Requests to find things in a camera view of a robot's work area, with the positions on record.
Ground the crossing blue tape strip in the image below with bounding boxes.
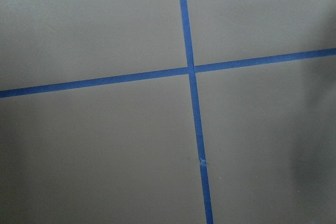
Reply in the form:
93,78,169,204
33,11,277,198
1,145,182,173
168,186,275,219
1,48,335,98

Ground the long blue tape strip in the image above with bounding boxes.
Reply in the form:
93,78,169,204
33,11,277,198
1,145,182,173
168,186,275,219
180,0,214,223

